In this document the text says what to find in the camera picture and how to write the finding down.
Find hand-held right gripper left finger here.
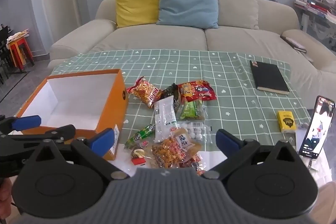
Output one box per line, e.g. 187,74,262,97
25,128,130,180

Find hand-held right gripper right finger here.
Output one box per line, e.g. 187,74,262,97
203,129,306,180

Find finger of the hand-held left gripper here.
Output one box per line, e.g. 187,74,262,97
0,115,42,135
0,124,76,151

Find green candy stick packet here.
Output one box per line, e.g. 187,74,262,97
124,123,156,149

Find red label snack packet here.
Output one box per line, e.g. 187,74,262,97
178,154,208,176

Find small red snack packet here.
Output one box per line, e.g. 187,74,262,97
130,147,147,167

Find brown bread packet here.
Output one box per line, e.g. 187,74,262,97
169,127,200,159

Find orange cardboard box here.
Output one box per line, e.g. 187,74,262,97
16,69,129,161

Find green snack packet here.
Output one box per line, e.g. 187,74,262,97
180,100,206,121

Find orange nut snack packet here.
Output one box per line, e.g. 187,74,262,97
151,137,184,169

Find long white snack packet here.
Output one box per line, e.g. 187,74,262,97
154,96,177,143

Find red yellow chips bag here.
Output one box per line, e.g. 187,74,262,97
126,76,162,109

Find person's left hand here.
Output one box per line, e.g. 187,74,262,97
0,179,13,214

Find clear packet of white balls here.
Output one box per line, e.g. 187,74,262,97
181,120,213,143

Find large red snack bag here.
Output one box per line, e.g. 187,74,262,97
178,80,218,103

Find yellow tissue pack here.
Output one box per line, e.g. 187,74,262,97
276,110,297,133

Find yellow stool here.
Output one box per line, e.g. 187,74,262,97
9,42,27,68

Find red stool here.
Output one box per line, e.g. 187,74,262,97
16,38,35,67

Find black chair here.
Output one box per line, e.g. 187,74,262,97
0,25,12,80

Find green checked tablecloth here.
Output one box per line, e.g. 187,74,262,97
50,49,311,169

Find dark seaweed packet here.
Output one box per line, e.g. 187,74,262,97
160,83,181,111

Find black notebook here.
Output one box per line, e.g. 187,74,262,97
249,60,290,95

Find white cloth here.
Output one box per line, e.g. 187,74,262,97
7,30,29,42

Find phone stand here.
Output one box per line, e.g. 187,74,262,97
304,154,319,170

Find smartphone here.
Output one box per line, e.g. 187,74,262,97
298,95,336,161

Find beige sofa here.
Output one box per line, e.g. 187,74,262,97
49,0,336,80

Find beige pillow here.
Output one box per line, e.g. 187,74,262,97
207,0,260,30

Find yellow pillow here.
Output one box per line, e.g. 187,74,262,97
113,0,160,28

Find light blue pillow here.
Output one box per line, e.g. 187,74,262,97
157,0,219,29

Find shelf with books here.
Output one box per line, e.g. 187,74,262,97
294,0,336,38

